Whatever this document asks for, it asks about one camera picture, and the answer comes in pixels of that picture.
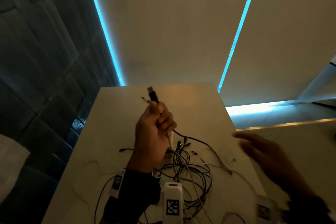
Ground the white pillow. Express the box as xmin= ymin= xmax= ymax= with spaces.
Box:
xmin=0 ymin=134 xmax=31 ymax=205

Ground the window sill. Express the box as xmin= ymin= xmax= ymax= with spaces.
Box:
xmin=225 ymin=99 xmax=336 ymax=130

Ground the person's left hand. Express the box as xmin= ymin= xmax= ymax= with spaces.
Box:
xmin=127 ymin=101 xmax=177 ymax=174

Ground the white table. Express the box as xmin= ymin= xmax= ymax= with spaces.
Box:
xmin=42 ymin=83 xmax=268 ymax=224

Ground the person's right hand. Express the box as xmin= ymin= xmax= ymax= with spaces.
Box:
xmin=233 ymin=132 xmax=315 ymax=202

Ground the tangle of cables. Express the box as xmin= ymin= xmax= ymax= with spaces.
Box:
xmin=72 ymin=138 xmax=260 ymax=224

